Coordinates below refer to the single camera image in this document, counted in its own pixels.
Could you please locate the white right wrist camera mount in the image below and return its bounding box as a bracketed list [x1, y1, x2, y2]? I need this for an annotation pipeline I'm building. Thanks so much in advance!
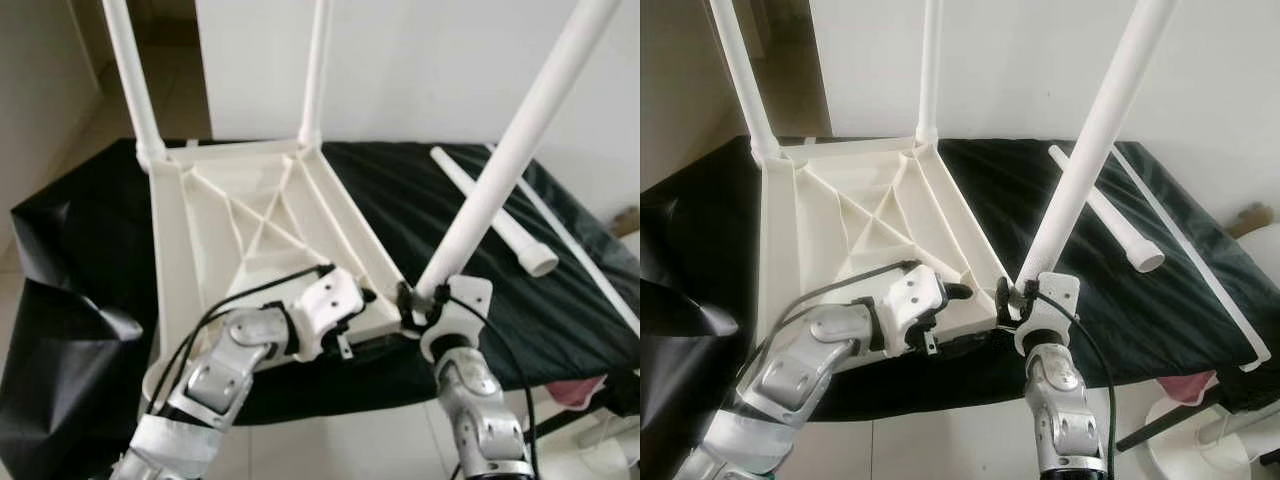
[418, 275, 494, 363]
[1013, 272, 1081, 356]

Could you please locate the white plastic table top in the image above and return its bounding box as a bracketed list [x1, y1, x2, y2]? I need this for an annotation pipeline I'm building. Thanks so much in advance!
[760, 138, 1026, 376]
[143, 140, 431, 401]

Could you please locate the pink rounded object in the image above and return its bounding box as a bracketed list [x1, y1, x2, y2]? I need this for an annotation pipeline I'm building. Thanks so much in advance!
[545, 378, 607, 407]
[1155, 372, 1217, 404]

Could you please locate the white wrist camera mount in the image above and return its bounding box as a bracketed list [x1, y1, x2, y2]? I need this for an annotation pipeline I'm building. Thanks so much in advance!
[418, 275, 494, 363]
[880, 262, 949, 356]
[1013, 272, 1081, 356]
[290, 267, 366, 361]

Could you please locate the black metal table leg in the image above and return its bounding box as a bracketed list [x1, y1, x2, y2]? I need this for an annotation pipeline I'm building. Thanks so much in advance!
[525, 400, 603, 443]
[1115, 400, 1216, 453]

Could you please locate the black tablecloth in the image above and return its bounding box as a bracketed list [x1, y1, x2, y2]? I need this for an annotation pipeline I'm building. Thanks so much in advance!
[0, 138, 641, 480]
[640, 135, 1280, 480]

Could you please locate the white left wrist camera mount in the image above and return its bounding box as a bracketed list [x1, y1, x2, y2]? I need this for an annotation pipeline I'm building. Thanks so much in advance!
[290, 267, 366, 361]
[880, 262, 949, 356]

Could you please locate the white tape strip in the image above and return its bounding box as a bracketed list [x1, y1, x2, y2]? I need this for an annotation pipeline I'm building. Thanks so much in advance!
[1110, 143, 1271, 373]
[485, 143, 641, 336]

